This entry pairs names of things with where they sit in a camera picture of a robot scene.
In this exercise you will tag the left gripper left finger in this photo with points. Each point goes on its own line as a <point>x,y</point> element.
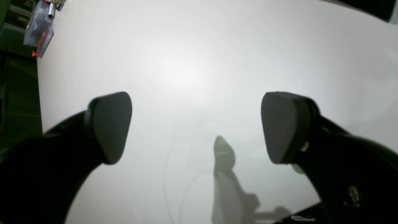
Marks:
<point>41,176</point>

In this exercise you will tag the clear plastic bag items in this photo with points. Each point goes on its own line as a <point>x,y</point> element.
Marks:
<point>40,28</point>

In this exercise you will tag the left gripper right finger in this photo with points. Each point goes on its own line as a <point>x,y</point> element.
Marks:
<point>355,178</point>

